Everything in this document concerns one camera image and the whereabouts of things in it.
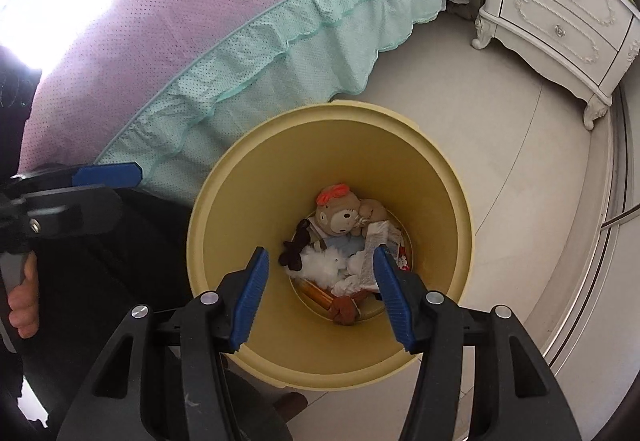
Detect red snack wrapper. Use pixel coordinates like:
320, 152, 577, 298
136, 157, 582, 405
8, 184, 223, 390
396, 243, 411, 272

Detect rust orange knit cloth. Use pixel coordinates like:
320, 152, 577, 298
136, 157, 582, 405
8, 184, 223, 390
329, 296, 360, 326

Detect white tissue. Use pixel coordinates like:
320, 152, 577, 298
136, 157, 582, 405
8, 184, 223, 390
331, 221, 405, 297

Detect dark maroon hair scrunchie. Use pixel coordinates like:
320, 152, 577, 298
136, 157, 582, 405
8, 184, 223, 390
278, 219, 311, 272

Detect white fluffy plush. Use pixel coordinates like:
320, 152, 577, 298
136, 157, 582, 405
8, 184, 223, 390
286, 246, 347, 289

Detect brown teddy plush toy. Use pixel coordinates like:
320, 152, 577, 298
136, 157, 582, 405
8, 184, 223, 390
309, 183, 388, 249

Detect orange rectangular box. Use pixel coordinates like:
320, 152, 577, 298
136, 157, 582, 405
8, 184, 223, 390
296, 279, 333, 311

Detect yellow plastic trash bin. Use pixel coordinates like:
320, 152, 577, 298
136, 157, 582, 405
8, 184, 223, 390
186, 101, 474, 391

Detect person's left hand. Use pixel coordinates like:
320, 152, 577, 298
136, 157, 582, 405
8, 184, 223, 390
8, 253, 39, 339

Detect person's dark trousers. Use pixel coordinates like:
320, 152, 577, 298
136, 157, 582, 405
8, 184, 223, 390
0, 45, 309, 441

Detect purple dotted bed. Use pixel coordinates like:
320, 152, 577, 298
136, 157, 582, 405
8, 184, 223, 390
18, 0, 450, 205

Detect blue white tissue box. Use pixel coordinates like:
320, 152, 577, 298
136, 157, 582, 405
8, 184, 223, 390
324, 235, 366, 258

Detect white nightstand with drawers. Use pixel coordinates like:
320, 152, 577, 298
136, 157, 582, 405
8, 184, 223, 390
472, 0, 639, 130

